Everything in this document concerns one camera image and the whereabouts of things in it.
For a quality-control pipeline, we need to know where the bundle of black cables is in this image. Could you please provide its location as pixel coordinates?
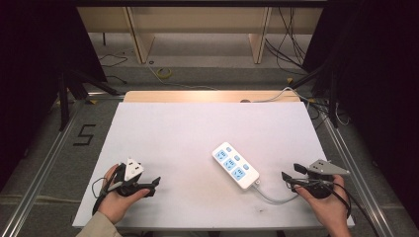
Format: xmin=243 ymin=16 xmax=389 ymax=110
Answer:
xmin=264 ymin=6 xmax=310 ymax=72

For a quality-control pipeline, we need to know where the white power strip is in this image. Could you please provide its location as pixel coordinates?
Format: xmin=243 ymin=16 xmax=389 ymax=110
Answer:
xmin=211 ymin=141 xmax=261 ymax=191

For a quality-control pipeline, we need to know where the black metal stand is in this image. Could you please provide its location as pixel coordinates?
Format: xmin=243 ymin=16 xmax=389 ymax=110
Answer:
xmin=56 ymin=68 xmax=121 ymax=132
xmin=289 ymin=60 xmax=341 ymax=129

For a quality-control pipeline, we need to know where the person's left hand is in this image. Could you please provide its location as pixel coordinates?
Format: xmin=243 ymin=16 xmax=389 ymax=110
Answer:
xmin=97 ymin=164 xmax=151 ymax=226

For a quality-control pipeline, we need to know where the grey power strip cable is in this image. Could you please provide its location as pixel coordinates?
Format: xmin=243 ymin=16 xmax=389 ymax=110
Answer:
xmin=252 ymin=183 xmax=300 ymax=205

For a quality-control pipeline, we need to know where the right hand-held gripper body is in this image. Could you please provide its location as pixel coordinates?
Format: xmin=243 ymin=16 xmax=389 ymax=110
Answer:
xmin=305 ymin=159 xmax=351 ymax=199

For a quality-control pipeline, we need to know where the wooden desk frame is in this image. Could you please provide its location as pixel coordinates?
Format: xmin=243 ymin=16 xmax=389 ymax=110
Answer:
xmin=76 ymin=6 xmax=324 ymax=65

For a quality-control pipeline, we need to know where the yellow tape roll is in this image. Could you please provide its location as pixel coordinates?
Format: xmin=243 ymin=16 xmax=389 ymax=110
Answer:
xmin=155 ymin=66 xmax=173 ymax=80

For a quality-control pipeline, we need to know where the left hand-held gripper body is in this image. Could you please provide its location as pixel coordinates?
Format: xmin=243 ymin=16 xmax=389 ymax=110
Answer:
xmin=113 ymin=157 xmax=148 ymax=198

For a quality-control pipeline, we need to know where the white table mat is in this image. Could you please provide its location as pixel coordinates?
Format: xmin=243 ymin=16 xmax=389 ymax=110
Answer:
xmin=71 ymin=101 xmax=356 ymax=231

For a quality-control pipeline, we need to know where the thin black floor cable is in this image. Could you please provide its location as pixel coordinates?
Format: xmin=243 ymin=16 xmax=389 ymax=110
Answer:
xmin=98 ymin=53 xmax=129 ymax=86

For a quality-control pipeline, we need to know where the aluminium floor rail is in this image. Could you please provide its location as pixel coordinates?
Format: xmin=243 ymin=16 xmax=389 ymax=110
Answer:
xmin=0 ymin=104 xmax=82 ymax=237
xmin=319 ymin=113 xmax=396 ymax=237

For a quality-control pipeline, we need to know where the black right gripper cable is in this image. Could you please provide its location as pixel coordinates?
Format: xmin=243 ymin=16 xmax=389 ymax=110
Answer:
xmin=324 ymin=179 xmax=380 ymax=237

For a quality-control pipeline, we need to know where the black curtain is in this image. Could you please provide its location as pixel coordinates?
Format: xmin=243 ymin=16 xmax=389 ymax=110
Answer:
xmin=300 ymin=0 xmax=419 ymax=228
xmin=0 ymin=0 xmax=108 ymax=192

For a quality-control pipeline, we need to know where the person's right hand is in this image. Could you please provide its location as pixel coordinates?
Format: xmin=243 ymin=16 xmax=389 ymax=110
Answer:
xmin=294 ymin=174 xmax=351 ymax=229

